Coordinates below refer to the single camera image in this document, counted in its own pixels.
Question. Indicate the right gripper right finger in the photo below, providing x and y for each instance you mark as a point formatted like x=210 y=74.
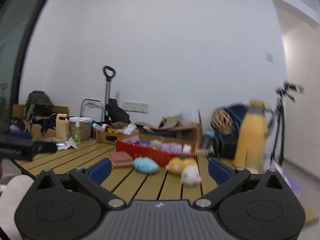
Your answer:
x=229 y=181

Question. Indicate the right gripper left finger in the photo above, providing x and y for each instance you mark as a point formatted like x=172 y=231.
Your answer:
x=89 y=181

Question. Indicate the purple knitted cloth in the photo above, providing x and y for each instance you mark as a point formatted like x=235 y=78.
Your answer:
x=172 y=147

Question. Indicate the white sleeved forearm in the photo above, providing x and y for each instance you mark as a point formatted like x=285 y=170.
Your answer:
x=11 y=197

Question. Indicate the black suitcase bag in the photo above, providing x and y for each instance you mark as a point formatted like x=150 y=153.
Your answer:
x=224 y=147

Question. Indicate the left brown cardboard box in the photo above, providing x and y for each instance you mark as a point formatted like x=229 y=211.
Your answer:
x=40 y=128

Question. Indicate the yellow thermos jug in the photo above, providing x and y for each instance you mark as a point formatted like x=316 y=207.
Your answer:
x=255 y=128

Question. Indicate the reddish brown notebook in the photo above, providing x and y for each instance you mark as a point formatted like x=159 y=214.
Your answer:
x=120 y=159

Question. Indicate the crumpled white paper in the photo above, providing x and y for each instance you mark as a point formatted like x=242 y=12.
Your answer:
x=64 y=145

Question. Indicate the yellow white plush toy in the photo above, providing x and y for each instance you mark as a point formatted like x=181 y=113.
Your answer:
x=187 y=168

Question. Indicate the red orange cardboard tray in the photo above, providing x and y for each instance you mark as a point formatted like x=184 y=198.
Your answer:
x=131 y=145

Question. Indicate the wooden beige box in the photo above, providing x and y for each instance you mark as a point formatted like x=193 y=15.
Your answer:
x=62 y=127

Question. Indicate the green sanitizer bottle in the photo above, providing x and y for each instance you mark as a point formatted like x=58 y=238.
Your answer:
x=77 y=132

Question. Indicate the small cardboard box with clutter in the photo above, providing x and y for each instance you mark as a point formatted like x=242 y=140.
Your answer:
x=110 y=134

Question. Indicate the blue lid water bottle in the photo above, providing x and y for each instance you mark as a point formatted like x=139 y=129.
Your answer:
x=207 y=138

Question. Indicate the white tape roll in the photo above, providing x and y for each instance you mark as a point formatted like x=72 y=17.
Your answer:
x=187 y=149

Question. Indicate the light blue plush toy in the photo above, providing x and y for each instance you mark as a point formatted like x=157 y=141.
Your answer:
x=145 y=165

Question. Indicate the woven rattan ball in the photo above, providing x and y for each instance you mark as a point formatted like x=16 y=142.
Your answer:
x=222 y=121

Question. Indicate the blue velvet bag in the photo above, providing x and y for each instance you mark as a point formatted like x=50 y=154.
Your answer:
x=237 y=112

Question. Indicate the black bag on trolley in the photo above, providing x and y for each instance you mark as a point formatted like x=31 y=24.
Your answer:
x=113 y=113

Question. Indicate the large brown cardboard box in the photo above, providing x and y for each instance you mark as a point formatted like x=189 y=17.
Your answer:
x=190 y=129

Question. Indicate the grey yarn ball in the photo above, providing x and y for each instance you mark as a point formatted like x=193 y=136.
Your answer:
x=157 y=144

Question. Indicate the beige fleece mat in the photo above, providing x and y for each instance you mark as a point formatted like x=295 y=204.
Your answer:
x=167 y=123

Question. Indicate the dark framed glass door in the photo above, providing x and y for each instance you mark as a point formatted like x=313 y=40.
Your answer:
x=18 y=22

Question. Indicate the white folding stool frame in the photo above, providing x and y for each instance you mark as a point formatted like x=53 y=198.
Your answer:
x=92 y=108

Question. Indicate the white wall socket strip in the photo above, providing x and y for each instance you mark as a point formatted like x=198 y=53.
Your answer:
x=137 y=107

